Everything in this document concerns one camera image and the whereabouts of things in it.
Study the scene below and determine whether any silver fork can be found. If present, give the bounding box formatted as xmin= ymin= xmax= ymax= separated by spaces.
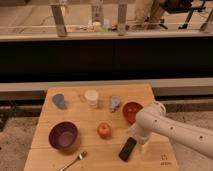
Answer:
xmin=58 ymin=151 xmax=87 ymax=171

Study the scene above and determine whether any white cup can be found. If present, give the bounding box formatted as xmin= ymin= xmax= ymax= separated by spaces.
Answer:
xmin=84 ymin=89 xmax=99 ymax=107

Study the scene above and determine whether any red bowl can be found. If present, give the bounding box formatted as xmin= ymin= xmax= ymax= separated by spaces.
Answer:
xmin=122 ymin=102 xmax=143 ymax=124

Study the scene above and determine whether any blue cup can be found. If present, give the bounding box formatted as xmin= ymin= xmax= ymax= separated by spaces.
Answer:
xmin=52 ymin=94 xmax=65 ymax=109

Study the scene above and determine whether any purple bowl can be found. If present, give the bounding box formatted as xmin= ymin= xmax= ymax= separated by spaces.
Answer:
xmin=48 ymin=121 xmax=78 ymax=150

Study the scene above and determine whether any black office chair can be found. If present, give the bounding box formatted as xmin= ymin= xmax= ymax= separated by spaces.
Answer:
xmin=143 ymin=0 xmax=213 ymax=31

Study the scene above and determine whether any red apple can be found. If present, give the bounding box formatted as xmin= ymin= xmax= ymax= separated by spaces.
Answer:
xmin=97 ymin=122 xmax=112 ymax=139

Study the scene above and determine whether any grey blue crumpled object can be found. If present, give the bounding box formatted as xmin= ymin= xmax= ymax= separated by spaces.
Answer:
xmin=109 ymin=96 xmax=121 ymax=112

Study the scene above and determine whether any person in background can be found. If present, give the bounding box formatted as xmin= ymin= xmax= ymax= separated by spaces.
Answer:
xmin=135 ymin=0 xmax=165 ymax=25

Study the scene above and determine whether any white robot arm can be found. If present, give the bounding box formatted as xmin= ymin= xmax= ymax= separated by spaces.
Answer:
xmin=131 ymin=101 xmax=213 ymax=159

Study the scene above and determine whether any black eraser block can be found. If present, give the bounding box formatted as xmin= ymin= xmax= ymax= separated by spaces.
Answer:
xmin=119 ymin=137 xmax=137 ymax=162

